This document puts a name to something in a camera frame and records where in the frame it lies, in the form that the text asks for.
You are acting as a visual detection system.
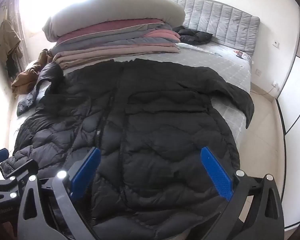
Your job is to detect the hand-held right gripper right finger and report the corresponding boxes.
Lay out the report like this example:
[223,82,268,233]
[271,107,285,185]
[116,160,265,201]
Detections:
[200,146,284,240]

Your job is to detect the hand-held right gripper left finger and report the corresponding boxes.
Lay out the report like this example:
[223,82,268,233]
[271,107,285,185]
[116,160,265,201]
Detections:
[17,147,102,240]

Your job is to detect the black puffer jacket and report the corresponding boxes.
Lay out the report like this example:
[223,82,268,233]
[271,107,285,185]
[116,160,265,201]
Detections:
[0,58,254,240]

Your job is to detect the dark navy puffer jacket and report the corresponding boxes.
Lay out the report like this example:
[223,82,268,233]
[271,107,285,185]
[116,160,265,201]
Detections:
[16,62,65,117]

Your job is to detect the brown coat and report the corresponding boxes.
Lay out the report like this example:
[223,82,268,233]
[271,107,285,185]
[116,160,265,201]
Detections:
[11,49,54,96]

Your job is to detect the bed with grey sheet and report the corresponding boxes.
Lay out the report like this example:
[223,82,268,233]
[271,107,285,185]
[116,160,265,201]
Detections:
[9,41,252,155]

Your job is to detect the olive hanging coat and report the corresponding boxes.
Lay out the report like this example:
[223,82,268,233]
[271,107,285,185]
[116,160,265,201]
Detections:
[0,19,24,77]

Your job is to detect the white wardrobe with black trim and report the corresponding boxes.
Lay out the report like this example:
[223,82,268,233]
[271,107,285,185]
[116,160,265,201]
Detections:
[276,4,300,145]

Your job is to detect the small black jacket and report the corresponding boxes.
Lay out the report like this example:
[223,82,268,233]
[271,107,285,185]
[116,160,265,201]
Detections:
[173,26,213,46]

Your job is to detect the grey padded headboard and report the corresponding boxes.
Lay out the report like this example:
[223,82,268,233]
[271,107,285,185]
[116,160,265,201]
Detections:
[170,0,261,55]

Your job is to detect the white wall socket with cable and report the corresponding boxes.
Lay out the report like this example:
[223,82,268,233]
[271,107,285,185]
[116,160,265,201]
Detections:
[251,81,280,95]

